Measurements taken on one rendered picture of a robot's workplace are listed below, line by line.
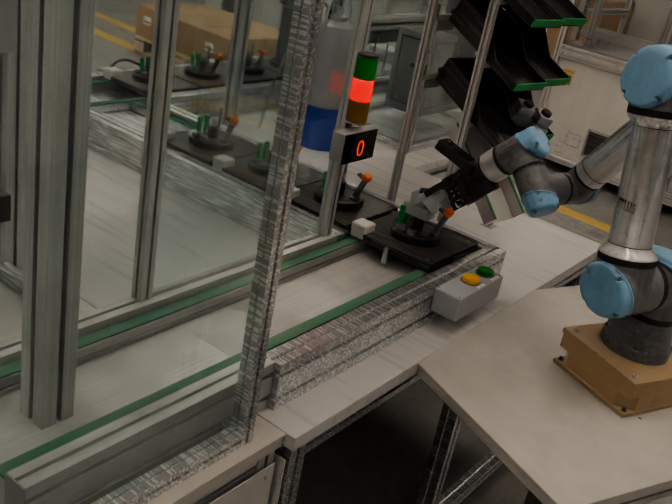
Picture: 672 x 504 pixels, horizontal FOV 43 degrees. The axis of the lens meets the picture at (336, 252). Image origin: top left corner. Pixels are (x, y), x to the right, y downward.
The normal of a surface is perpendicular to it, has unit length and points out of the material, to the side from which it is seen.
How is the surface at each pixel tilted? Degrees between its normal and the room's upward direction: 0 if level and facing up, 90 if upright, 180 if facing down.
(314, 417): 0
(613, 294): 96
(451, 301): 90
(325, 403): 0
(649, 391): 90
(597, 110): 90
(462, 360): 0
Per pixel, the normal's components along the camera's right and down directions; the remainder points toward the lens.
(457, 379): 0.18, -0.89
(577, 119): -0.66, 0.21
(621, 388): -0.87, 0.06
